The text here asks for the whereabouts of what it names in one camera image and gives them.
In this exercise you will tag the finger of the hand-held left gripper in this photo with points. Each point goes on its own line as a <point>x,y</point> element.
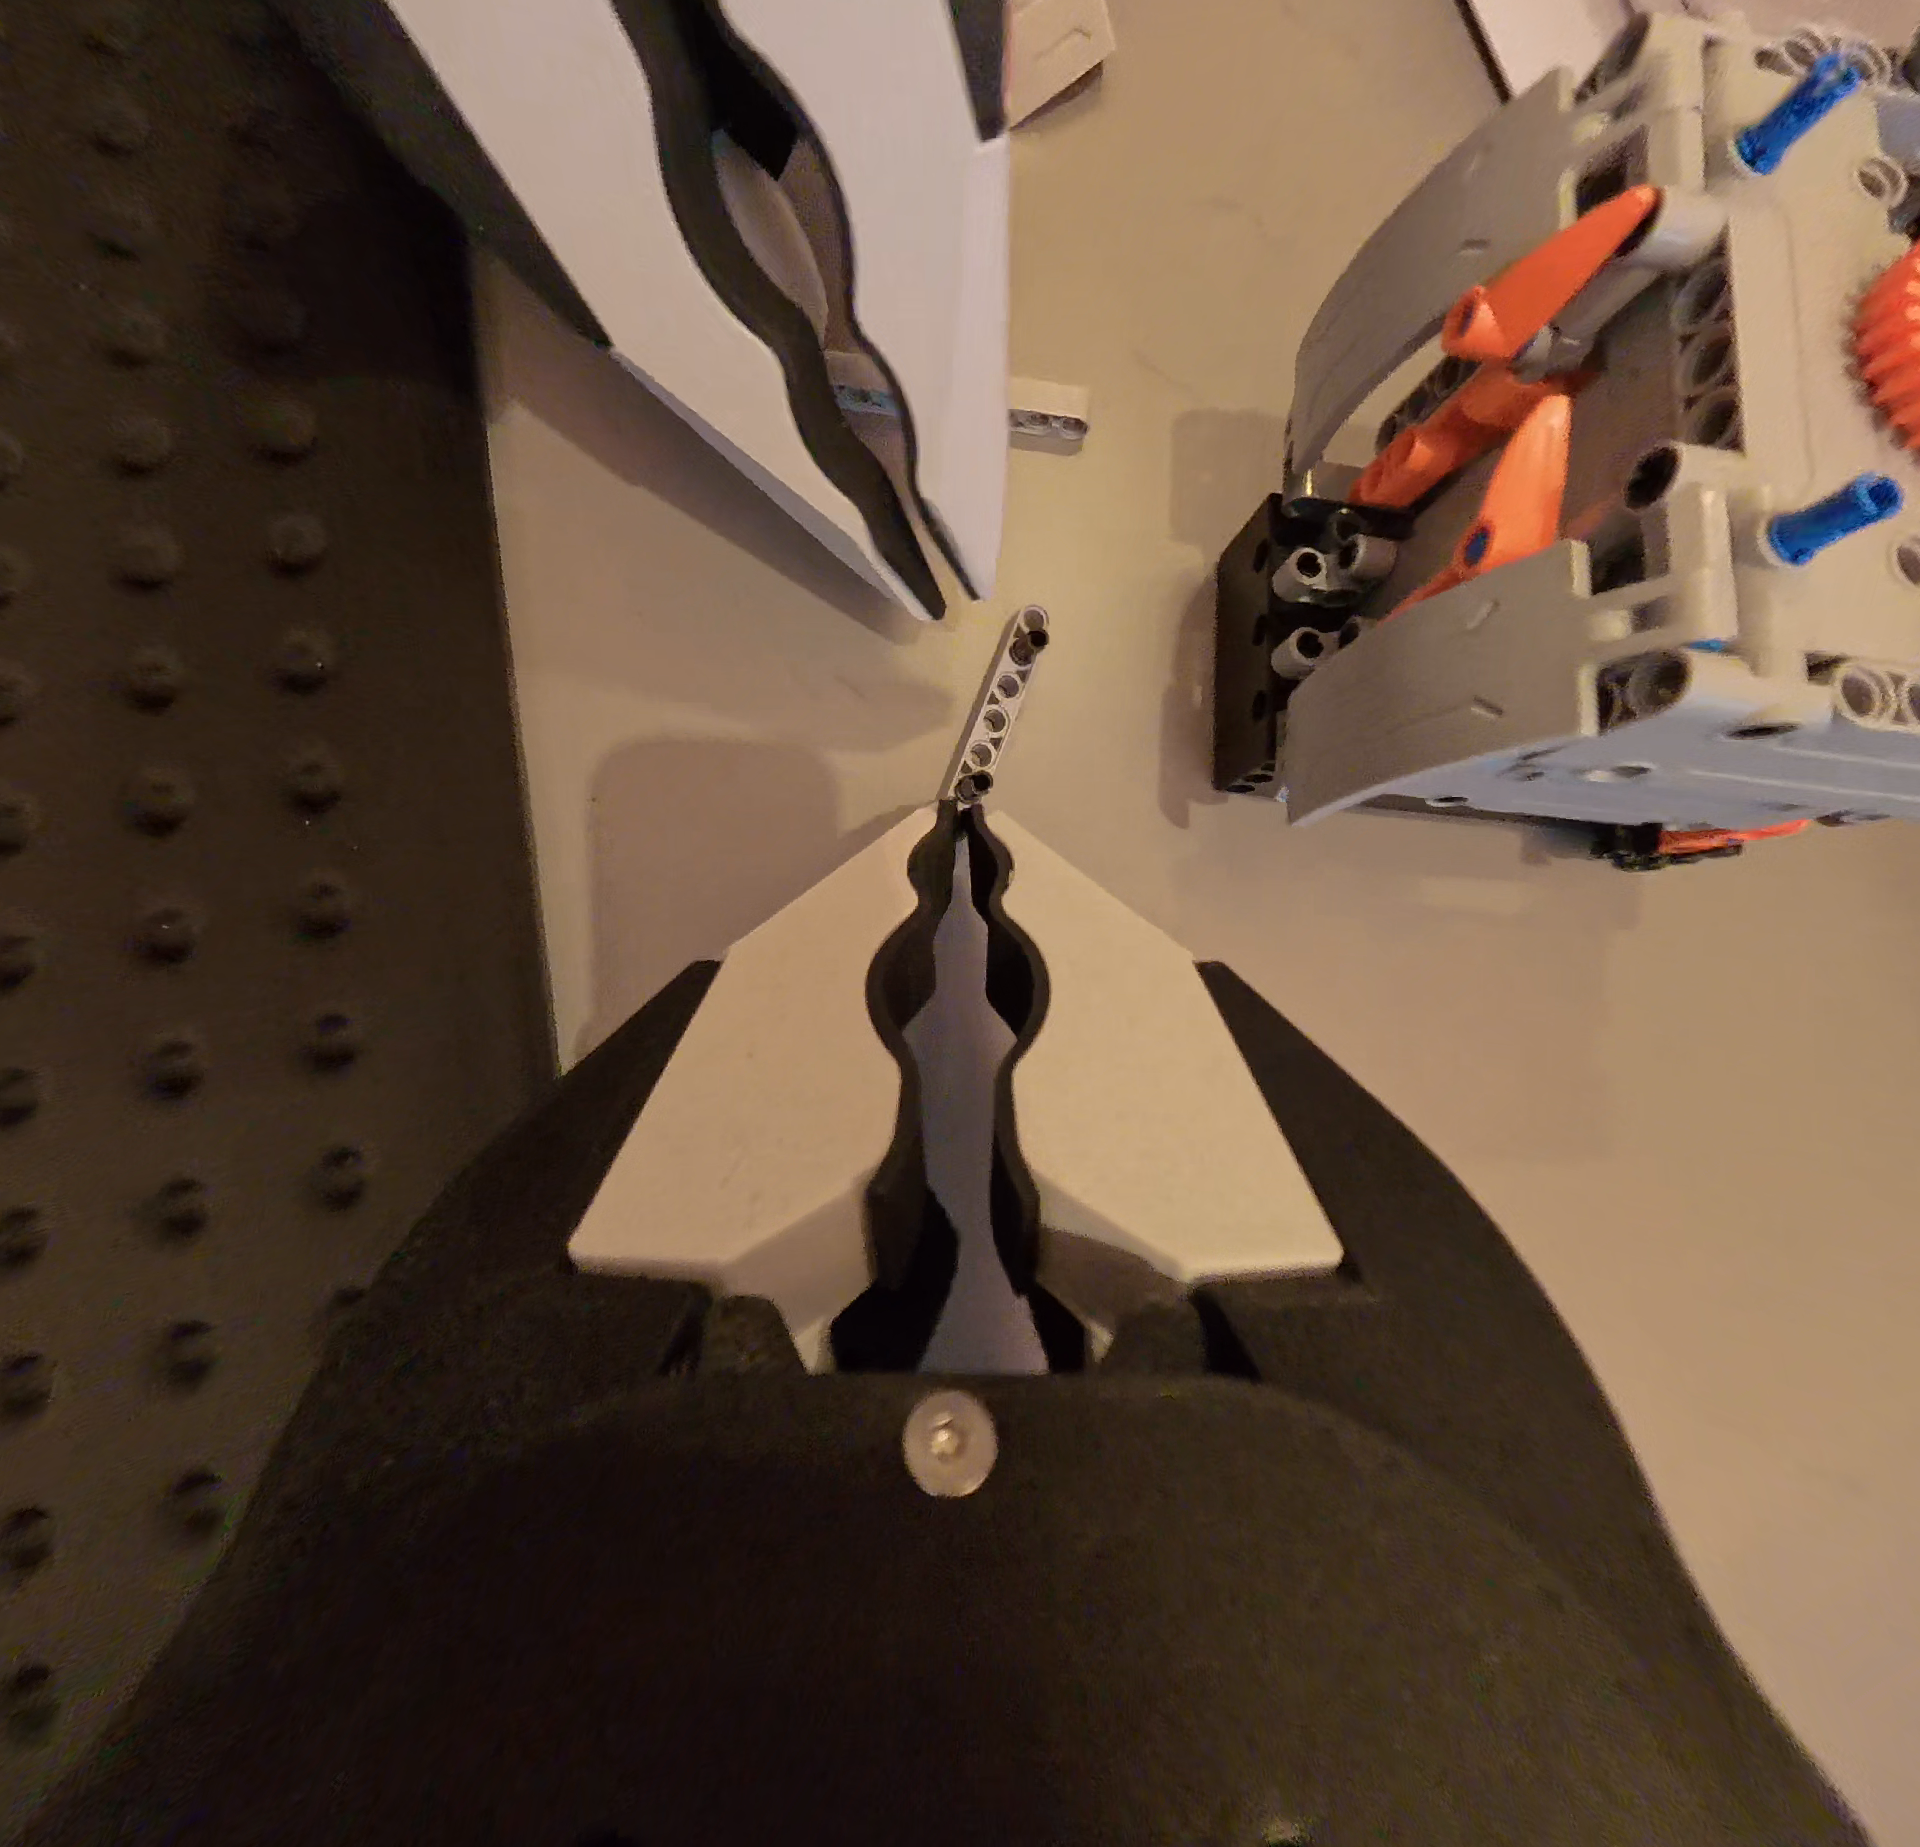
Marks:
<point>556,152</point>
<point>915,152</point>

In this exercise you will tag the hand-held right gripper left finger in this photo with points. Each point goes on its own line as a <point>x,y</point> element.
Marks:
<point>736,1128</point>

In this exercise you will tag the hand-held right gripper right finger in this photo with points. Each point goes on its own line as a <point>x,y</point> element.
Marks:
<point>1186,1128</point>

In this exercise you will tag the light grey holed beam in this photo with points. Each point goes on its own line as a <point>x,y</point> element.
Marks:
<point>1051,414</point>
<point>1001,698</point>

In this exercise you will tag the grey orange toy block model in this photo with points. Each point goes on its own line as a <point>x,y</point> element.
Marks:
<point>1651,647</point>

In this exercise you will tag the small grey block panel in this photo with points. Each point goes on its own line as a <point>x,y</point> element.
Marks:
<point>1058,17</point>

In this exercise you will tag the dark perforated pad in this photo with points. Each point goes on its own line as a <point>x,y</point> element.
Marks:
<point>226,827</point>

